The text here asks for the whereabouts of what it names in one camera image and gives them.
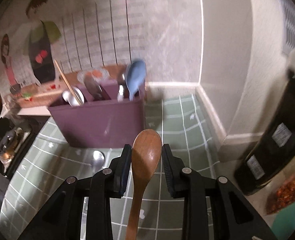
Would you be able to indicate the wooden chopstick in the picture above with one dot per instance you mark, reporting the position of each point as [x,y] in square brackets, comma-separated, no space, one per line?
[67,82]

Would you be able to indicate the chili flake container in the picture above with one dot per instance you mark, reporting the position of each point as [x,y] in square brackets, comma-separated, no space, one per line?
[282,197]

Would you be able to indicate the brown wooden spoon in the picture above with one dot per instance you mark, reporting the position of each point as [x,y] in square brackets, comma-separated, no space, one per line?
[146,154]

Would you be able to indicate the green grid table mat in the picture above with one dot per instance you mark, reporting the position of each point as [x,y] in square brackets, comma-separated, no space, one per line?
[50,160]

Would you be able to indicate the stainless steel spoon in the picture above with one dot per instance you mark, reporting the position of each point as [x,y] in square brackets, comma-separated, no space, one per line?
[98,159]

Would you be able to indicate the light blue rice scoop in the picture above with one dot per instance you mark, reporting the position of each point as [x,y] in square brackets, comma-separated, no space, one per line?
[135,77]

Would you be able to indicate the black soy sauce bottle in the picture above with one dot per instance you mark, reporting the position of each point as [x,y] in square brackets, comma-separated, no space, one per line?
[276,148]

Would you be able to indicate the purple utensil holder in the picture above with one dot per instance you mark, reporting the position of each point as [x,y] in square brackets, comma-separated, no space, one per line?
[100,124]

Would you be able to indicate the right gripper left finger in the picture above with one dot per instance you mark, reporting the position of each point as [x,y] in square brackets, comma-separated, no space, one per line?
[121,171]

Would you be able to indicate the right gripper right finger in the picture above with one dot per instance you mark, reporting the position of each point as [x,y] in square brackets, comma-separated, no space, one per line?
[172,167]

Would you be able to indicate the cartoon couple wall sticker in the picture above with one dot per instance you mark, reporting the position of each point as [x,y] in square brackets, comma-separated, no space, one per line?
[29,41]

